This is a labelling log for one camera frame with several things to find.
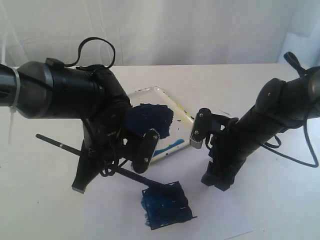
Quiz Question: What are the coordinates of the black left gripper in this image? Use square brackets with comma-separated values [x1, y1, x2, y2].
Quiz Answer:
[71, 119, 133, 193]

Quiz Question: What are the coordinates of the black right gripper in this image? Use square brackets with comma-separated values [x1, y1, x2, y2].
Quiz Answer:
[201, 117, 250, 192]

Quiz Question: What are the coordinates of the black paintbrush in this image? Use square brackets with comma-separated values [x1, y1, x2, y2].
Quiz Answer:
[36, 129, 166, 194]

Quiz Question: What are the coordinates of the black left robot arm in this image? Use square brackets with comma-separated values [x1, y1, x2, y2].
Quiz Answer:
[0, 58, 131, 193]

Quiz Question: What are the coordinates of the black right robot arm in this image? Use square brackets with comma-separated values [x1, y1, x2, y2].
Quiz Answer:
[201, 70, 320, 191]

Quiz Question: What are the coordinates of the white paint tray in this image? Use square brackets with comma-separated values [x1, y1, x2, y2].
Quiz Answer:
[128, 86, 194, 163]

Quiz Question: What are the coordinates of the white paper sheet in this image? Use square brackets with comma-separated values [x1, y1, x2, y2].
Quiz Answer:
[66, 149, 268, 240]

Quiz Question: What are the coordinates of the white curtain backdrop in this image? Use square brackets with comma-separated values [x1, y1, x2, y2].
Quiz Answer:
[0, 0, 320, 66]

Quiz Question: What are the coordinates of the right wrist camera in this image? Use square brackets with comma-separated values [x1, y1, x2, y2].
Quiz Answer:
[189, 108, 212, 149]

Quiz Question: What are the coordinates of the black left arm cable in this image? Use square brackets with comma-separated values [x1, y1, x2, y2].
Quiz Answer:
[62, 36, 116, 68]

